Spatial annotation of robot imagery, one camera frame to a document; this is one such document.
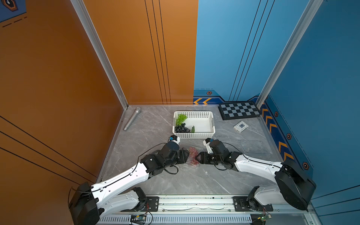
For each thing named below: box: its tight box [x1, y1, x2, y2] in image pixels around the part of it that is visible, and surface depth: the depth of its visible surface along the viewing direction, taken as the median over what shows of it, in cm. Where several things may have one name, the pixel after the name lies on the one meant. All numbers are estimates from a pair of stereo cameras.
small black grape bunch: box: [174, 122, 191, 134], surface depth 101 cm
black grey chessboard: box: [217, 101, 261, 121], surface depth 115 cm
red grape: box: [188, 146, 200, 167], surface depth 87 cm
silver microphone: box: [123, 106, 142, 132], surface depth 112 cm
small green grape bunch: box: [175, 113, 188, 126], surface depth 108 cm
